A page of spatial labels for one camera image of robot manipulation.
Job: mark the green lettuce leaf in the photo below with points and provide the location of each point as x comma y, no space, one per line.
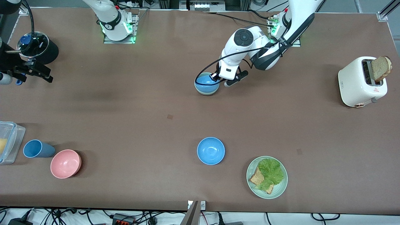
271,172

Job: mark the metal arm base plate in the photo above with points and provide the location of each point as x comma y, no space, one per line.
298,45
135,29

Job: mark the blue bowl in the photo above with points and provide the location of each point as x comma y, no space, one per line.
211,151
204,87

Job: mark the black power adapter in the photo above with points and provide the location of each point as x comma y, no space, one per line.
20,222

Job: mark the metal camera pole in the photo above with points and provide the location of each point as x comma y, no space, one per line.
191,215

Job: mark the green bowl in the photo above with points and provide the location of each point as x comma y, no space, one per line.
206,94

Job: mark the grey control box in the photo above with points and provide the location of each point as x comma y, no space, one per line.
203,4

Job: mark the orange black power box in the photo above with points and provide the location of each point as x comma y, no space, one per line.
123,219

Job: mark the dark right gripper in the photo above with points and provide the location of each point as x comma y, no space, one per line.
8,64

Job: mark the blue cup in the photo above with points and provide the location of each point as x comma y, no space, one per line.
37,148

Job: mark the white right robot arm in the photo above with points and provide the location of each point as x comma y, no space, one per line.
111,18

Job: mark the yellow food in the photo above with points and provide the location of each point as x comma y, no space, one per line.
2,147

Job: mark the white toaster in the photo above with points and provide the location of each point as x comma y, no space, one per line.
353,84

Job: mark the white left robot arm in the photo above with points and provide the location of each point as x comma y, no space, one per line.
247,37

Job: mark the clear plastic container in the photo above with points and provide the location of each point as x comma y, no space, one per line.
14,140

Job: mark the brown bread slice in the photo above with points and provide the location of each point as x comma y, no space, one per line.
381,68
257,178

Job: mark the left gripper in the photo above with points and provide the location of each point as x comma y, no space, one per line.
215,76

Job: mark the green plate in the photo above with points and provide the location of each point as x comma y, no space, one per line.
281,188

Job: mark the pink bowl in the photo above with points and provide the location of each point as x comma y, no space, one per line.
65,163

